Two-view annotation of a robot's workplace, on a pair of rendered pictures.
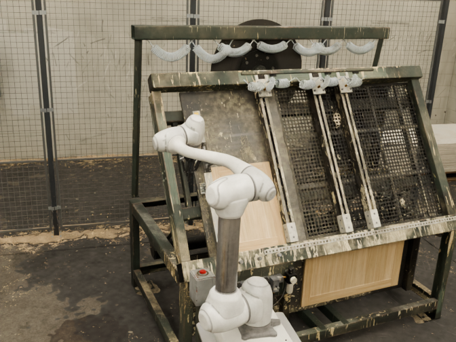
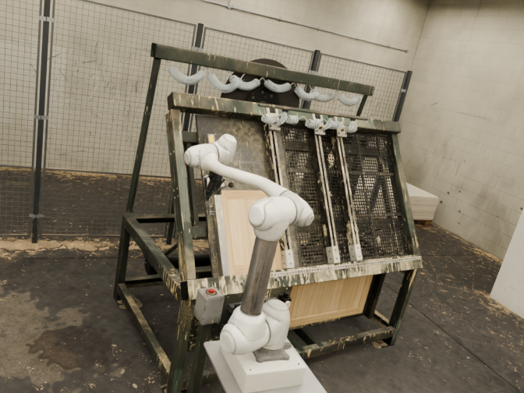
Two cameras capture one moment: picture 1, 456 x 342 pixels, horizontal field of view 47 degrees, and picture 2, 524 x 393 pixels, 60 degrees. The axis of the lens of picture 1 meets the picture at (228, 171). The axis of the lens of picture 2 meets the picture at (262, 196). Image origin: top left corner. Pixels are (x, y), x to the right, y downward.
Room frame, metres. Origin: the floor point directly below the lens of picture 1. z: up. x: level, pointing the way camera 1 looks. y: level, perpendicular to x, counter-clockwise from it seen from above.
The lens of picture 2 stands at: (0.33, 0.41, 2.25)
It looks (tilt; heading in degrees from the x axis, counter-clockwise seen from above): 17 degrees down; 349
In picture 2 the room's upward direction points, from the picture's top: 12 degrees clockwise
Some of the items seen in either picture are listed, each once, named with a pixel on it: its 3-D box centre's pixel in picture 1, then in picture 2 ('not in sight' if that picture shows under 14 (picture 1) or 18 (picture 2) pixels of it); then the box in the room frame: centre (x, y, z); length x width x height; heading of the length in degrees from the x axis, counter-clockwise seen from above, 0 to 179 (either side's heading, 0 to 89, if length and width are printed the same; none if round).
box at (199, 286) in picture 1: (202, 286); (208, 306); (2.64, 0.12, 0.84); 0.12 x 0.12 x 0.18; 24
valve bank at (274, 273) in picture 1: (263, 289); (260, 311); (2.88, -0.25, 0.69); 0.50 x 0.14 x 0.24; 114
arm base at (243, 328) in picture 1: (258, 322); (271, 345); (2.26, -0.18, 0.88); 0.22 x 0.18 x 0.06; 104
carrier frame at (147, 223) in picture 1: (283, 256); (265, 280); (3.84, -0.48, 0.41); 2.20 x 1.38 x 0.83; 114
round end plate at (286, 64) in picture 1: (258, 71); (262, 107); (4.18, -0.21, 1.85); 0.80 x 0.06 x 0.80; 114
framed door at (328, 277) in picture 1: (354, 263); (331, 291); (3.57, -0.99, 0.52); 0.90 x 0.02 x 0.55; 114
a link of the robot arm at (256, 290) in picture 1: (255, 299); (272, 322); (2.25, -0.16, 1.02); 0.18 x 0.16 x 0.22; 127
